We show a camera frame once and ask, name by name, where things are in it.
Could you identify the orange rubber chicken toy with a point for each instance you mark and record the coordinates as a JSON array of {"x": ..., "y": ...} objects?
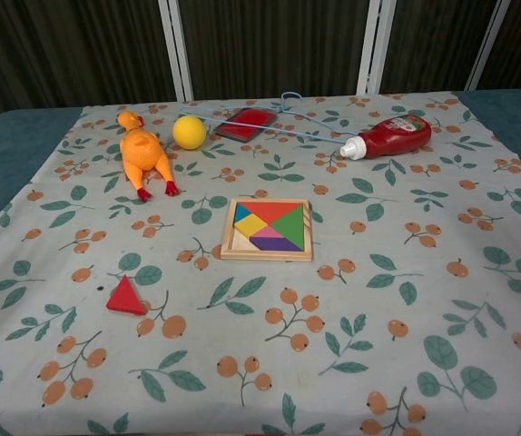
[{"x": 140, "y": 154}]

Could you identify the red ink pad box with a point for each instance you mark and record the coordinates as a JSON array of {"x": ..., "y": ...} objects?
[{"x": 247, "y": 123}]

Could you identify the purple wooden puzzle piece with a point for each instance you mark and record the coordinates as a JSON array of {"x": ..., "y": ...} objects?
[{"x": 274, "y": 244}]

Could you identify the yellow foam ball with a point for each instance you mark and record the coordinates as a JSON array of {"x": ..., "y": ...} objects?
[{"x": 189, "y": 132}]

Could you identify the floral print tablecloth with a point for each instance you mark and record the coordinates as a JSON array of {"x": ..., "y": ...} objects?
[{"x": 260, "y": 340}]

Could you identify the pink tangram triangle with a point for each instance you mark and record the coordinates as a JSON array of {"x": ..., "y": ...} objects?
[{"x": 266, "y": 232}]

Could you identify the red wooden triangle block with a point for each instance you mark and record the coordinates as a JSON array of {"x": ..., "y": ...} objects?
[{"x": 126, "y": 300}]

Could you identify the green tangram triangle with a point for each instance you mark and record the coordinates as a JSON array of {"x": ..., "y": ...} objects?
[{"x": 290, "y": 227}]

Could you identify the orange-red large tangram triangle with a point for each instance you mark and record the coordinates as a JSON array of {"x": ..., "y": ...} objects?
[{"x": 269, "y": 211}]

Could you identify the wooden tangram tray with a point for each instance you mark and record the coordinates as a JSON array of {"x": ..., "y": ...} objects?
[{"x": 308, "y": 236}]

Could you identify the red ketchup bottle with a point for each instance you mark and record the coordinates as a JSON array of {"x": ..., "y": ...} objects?
[{"x": 396, "y": 134}]

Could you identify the yellow tangram piece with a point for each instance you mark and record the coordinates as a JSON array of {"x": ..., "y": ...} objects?
[{"x": 250, "y": 224}]

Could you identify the white partition post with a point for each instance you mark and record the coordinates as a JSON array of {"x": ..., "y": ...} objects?
[
  {"x": 487, "y": 45},
  {"x": 375, "y": 45},
  {"x": 176, "y": 54}
]

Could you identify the blue tangram triangle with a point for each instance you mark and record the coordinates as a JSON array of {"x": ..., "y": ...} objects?
[{"x": 243, "y": 211}]

